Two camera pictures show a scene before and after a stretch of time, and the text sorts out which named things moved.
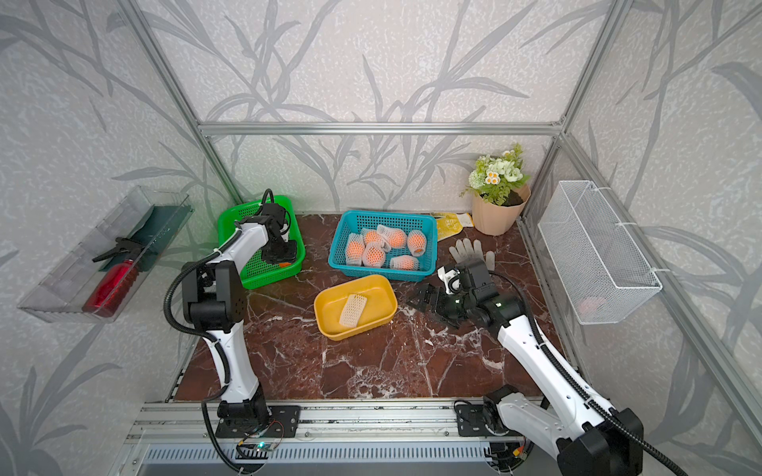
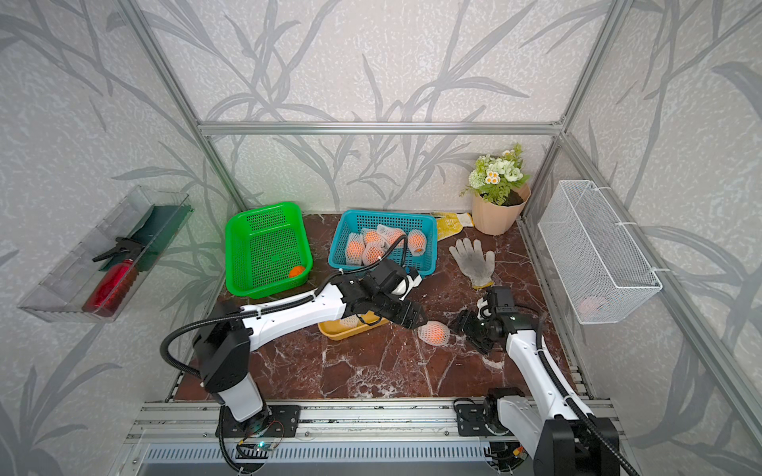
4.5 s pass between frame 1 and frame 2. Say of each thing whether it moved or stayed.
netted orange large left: stayed
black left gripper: moved
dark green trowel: stayed
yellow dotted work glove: stayed
